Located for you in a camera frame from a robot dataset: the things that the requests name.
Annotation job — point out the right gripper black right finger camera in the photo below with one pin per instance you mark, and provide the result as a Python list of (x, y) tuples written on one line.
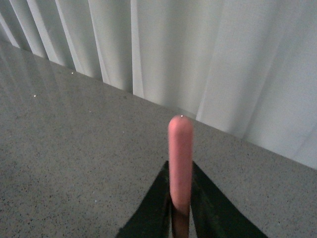
[(213, 213)]

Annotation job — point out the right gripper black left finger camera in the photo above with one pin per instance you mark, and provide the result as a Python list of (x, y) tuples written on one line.
[(152, 218)]

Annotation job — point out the pink chopstick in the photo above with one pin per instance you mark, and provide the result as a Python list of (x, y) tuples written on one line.
[(180, 145)]

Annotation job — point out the white curtain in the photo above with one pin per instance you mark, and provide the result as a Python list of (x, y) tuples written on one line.
[(246, 67)]

